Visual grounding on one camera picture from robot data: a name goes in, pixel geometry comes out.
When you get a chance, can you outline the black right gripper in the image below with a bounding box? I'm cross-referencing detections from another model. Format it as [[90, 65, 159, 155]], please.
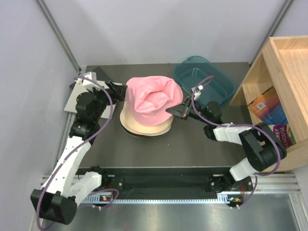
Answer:
[[167, 97, 211, 124]]

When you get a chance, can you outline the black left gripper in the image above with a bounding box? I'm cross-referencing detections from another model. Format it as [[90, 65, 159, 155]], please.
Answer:
[[87, 80, 127, 122]]

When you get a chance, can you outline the pink bucket hat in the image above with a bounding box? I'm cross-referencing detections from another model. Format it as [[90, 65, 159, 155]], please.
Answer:
[[125, 76, 183, 127]]

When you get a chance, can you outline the beige black reversible hat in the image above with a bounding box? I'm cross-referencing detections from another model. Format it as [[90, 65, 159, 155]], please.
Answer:
[[120, 109, 173, 125]]

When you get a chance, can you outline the cream bucket hat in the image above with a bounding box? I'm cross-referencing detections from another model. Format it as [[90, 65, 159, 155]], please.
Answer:
[[122, 122, 171, 135]]

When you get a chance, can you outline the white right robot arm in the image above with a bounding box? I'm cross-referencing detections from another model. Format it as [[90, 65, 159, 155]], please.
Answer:
[[166, 97, 287, 191]]

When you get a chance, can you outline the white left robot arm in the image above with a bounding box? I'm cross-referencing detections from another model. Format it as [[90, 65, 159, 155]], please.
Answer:
[[30, 80, 127, 230]]

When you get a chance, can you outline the dark grey foam pad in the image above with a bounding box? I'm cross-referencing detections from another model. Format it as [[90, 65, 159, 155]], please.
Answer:
[[69, 66, 114, 87]]

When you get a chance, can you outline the teal plastic bin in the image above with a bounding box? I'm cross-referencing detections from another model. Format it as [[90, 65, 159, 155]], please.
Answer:
[[173, 56, 237, 106]]

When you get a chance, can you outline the white calibration board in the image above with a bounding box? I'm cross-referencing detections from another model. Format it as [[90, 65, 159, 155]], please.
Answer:
[[64, 81, 116, 122]]

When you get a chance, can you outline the purple treehouse book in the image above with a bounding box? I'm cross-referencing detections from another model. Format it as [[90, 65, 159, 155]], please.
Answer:
[[270, 124, 296, 149]]

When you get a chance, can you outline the wooden shelf box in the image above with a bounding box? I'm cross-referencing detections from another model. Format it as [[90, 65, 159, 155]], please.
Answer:
[[229, 35, 308, 172]]

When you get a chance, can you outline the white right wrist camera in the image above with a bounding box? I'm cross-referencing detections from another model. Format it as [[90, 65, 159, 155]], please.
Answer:
[[191, 85, 204, 101]]

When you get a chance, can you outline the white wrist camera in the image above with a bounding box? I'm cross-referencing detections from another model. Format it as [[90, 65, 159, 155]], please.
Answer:
[[191, 85, 204, 101], [76, 72, 99, 90]]

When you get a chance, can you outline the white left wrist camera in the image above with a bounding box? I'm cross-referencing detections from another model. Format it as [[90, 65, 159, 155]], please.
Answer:
[[76, 72, 99, 90]]

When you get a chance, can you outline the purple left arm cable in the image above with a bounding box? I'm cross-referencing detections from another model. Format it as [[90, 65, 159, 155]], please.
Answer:
[[36, 76, 120, 229]]

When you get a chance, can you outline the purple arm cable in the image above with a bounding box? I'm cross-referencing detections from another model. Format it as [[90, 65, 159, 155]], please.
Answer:
[[191, 76, 282, 209], [36, 76, 120, 229]]

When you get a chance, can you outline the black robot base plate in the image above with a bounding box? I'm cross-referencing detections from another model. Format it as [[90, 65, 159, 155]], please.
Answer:
[[79, 167, 256, 199]]

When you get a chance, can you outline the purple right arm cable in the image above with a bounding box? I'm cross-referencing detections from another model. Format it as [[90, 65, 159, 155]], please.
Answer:
[[191, 76, 282, 209]]

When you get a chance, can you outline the aluminium frame rail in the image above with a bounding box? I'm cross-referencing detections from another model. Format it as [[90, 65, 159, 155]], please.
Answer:
[[38, 174, 301, 204]]

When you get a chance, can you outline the aluminium corner post left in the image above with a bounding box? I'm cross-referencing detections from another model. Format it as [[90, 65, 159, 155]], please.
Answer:
[[35, 0, 81, 72]]

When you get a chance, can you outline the aluminium corner post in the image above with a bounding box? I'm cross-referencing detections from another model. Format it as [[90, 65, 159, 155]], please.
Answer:
[[249, 0, 295, 67], [35, 0, 81, 72]]

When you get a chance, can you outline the aluminium corner post right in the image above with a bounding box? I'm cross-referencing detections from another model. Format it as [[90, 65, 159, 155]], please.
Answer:
[[249, 0, 295, 67]]

